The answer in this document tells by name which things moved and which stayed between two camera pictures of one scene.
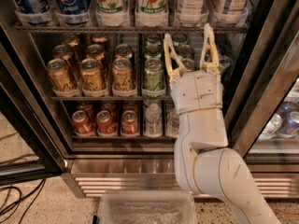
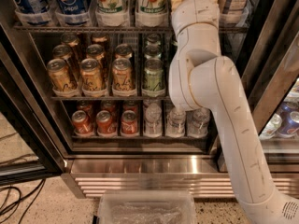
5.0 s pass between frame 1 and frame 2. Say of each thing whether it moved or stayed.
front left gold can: stayed
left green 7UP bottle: stayed
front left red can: stayed
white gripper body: moved
